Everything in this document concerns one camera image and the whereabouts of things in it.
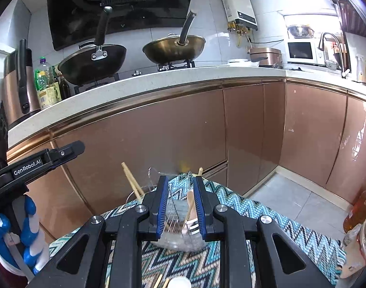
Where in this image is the white ceramic spoon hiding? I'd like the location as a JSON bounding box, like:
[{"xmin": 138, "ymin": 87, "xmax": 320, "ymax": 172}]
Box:
[{"xmin": 167, "ymin": 276, "xmax": 192, "ymax": 288}]

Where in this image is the chrome kitchen faucet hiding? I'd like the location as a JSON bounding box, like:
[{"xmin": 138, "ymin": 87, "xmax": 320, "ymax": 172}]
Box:
[{"xmin": 318, "ymin": 32, "xmax": 350, "ymax": 79}]

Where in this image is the blue white glove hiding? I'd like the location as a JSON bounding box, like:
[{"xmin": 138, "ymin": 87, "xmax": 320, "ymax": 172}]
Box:
[{"xmin": 0, "ymin": 195, "xmax": 49, "ymax": 277}]

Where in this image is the copper thermos kettle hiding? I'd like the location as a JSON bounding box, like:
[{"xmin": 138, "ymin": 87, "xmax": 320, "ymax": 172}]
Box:
[{"xmin": 2, "ymin": 39, "xmax": 41, "ymax": 129}]

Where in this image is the green capped oil bottle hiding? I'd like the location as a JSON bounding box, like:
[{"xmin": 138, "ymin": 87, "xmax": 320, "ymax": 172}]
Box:
[{"xmin": 34, "ymin": 57, "xmax": 61, "ymax": 110}]

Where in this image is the gas stove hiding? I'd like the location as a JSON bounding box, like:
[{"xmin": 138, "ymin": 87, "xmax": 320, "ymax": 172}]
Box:
[{"xmin": 72, "ymin": 60, "xmax": 196, "ymax": 95}]

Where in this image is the black wok with lid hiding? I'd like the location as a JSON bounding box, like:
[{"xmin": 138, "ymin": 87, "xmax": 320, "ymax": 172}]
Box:
[{"xmin": 58, "ymin": 6, "xmax": 127, "ymax": 86}]

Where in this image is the cooking oil bottle on floor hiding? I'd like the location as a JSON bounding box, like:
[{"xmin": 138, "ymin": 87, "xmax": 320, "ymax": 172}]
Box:
[{"xmin": 343, "ymin": 190, "xmax": 366, "ymax": 233}]

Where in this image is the brass coloured wok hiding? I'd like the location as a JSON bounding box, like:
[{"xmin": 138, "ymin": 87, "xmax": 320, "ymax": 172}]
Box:
[{"xmin": 143, "ymin": 11, "xmax": 206, "ymax": 66}]

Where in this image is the beige waste bin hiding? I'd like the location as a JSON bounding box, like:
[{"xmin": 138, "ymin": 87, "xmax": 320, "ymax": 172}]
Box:
[{"xmin": 340, "ymin": 219, "xmax": 366, "ymax": 279}]

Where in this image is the copper rice cooker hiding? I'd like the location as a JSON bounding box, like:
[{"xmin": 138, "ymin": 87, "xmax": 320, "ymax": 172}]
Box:
[{"xmin": 249, "ymin": 48, "xmax": 283, "ymax": 69}]

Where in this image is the white microwave oven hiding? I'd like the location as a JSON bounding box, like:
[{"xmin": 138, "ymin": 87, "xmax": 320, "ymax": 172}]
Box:
[{"xmin": 286, "ymin": 38, "xmax": 325, "ymax": 66}]

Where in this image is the black range hood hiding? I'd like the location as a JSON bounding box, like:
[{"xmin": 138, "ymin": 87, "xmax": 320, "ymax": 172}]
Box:
[{"xmin": 47, "ymin": 0, "xmax": 191, "ymax": 50}]

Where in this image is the white water heater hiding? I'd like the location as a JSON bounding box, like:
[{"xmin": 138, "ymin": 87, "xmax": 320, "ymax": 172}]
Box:
[{"xmin": 222, "ymin": 0, "xmax": 258, "ymax": 30}]

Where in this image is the wire and glass utensil holder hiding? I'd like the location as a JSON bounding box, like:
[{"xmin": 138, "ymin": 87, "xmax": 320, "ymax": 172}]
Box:
[{"xmin": 125, "ymin": 166, "xmax": 208, "ymax": 252}]

